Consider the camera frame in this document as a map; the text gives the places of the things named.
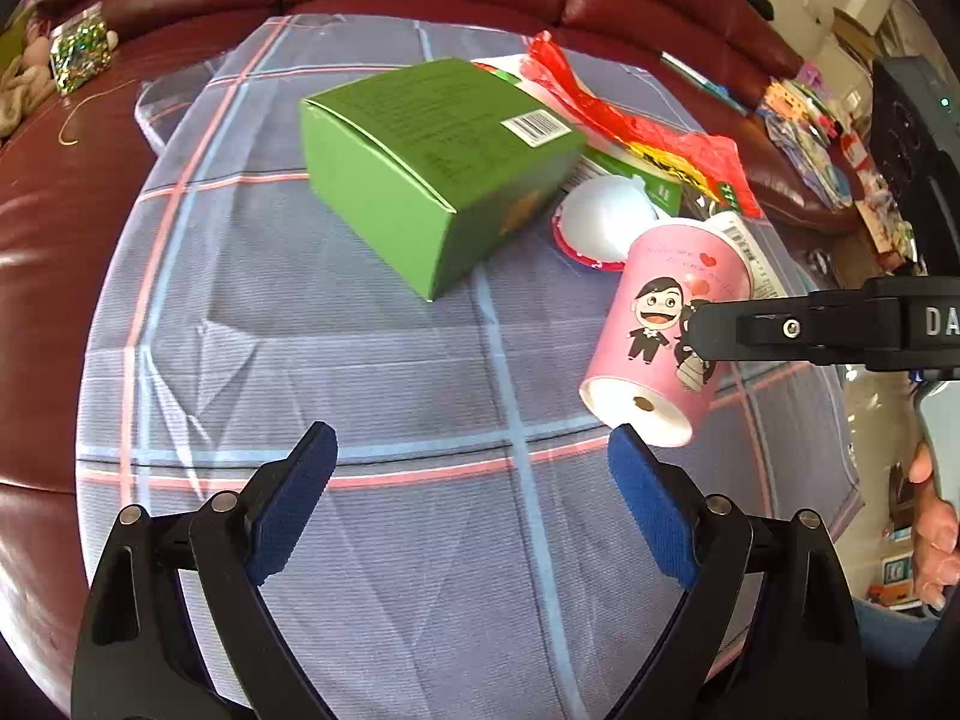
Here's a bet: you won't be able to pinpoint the pink cartoon paper cup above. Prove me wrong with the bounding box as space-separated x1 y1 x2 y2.
579 220 754 449

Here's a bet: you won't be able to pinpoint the white instant noodle bowl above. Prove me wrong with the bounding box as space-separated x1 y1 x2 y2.
551 176 667 271

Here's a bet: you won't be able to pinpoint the green white medicine box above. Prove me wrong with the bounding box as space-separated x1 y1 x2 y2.
475 54 729 216

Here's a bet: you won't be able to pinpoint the green cardboard box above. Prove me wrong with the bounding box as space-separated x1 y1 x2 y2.
299 59 586 301

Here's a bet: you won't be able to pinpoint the red plastic bag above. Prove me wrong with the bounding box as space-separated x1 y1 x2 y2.
521 31 763 220

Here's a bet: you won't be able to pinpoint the person's right hand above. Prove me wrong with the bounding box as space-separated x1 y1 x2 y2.
908 442 958 613

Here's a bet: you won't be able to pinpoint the stack of papers on sofa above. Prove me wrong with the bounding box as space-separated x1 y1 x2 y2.
757 80 854 211

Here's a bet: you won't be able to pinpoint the red leather sofa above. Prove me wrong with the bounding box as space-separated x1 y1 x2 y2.
2 0 800 710

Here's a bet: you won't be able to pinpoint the plush toys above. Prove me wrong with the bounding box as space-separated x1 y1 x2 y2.
2 7 60 142

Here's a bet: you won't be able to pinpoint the glitter bag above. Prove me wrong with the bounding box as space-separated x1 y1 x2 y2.
49 4 119 96

